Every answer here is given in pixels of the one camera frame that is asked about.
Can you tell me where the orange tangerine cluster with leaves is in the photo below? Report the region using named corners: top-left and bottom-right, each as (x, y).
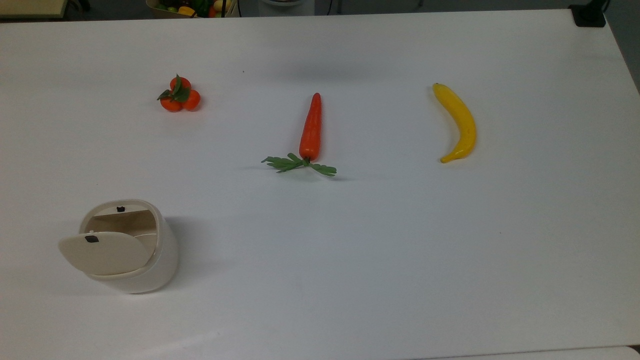
top-left (156, 74), bottom-right (202, 113)

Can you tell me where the cream plastic garbage bin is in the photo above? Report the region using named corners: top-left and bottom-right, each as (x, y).
top-left (58, 199), bottom-right (179, 295)

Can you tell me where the box of toy fruit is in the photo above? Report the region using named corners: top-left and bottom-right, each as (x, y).
top-left (146, 0), bottom-right (240, 19)

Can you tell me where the yellow plastic banana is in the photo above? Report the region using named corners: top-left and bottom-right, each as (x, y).
top-left (432, 82), bottom-right (477, 164)

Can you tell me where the orange plastic carrot with leaves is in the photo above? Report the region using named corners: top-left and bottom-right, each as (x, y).
top-left (260, 92), bottom-right (338, 178)

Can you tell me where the black clamp base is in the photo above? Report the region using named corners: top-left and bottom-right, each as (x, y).
top-left (569, 0), bottom-right (609, 28)

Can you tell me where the light wooden table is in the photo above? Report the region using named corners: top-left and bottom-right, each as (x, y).
top-left (0, 0), bottom-right (69, 20)

